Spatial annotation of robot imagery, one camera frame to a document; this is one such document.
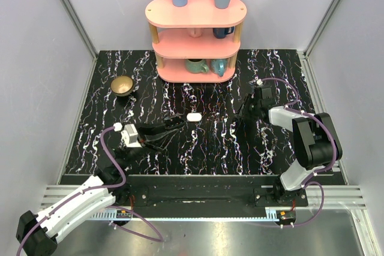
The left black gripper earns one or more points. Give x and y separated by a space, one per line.
144 136

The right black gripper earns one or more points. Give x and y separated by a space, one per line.
243 108

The white earbuds charging case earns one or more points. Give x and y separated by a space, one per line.
194 117

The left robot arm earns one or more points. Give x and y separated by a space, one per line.
40 233

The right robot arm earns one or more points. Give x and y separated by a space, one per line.
315 144

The light blue ceramic mug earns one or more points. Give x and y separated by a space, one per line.
219 66

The gold bowl with dark rim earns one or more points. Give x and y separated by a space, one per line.
122 86

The green ceramic mug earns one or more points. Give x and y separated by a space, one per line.
196 66

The pink three-tier wooden shelf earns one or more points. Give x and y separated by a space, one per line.
172 45

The dark blue mug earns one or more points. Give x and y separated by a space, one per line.
221 33

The pink mug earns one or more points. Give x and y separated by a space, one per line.
194 32

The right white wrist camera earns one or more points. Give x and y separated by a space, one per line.
262 91

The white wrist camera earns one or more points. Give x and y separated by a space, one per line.
262 91
129 134

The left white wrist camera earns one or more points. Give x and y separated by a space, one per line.
129 134

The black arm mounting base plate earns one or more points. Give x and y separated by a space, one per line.
245 191

